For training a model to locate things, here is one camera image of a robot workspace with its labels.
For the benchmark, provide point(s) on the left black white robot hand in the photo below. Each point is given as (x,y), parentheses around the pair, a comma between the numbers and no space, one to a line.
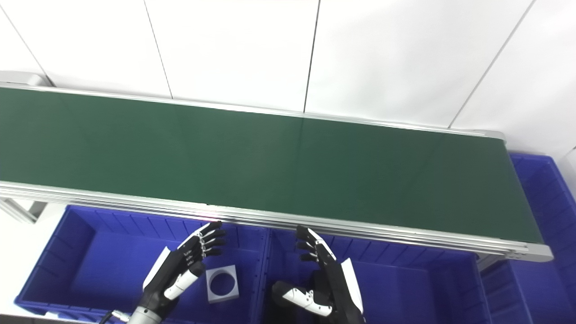
(173,270)

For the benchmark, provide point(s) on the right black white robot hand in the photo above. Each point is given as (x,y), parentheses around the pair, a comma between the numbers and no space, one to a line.
(342,292)

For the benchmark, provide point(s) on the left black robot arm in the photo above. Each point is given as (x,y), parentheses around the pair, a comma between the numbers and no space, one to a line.
(144,317)

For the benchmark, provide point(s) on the white square part with hole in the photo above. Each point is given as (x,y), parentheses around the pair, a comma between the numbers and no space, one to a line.
(213,292)

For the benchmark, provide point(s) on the blue plastic bin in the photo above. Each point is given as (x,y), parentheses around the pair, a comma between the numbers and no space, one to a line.
(414,288)
(544,225)
(108,265)

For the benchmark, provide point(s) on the green conveyor belt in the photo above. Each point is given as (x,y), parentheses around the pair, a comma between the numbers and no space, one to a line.
(270,166)

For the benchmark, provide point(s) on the aluminium conveyor leg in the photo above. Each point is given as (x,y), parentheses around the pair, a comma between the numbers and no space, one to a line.
(20,210)

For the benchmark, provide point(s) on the grey conveyor end housing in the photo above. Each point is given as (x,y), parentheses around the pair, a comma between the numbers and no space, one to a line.
(22,77)

